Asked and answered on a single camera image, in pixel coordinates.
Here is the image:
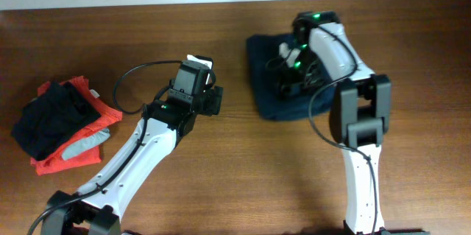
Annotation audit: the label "dark blue shorts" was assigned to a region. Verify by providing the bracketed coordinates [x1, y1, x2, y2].
[246, 33, 335, 121]

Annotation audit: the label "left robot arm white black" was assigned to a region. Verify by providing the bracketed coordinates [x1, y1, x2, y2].
[28, 55, 223, 234]

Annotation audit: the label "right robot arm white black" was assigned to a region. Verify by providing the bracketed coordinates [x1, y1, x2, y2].
[276, 11, 392, 234]

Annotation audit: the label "black folded garment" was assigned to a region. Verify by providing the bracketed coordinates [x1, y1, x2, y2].
[11, 83, 86, 158]

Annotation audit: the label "red folded garment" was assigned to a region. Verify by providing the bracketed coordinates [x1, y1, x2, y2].
[31, 76, 122, 175]

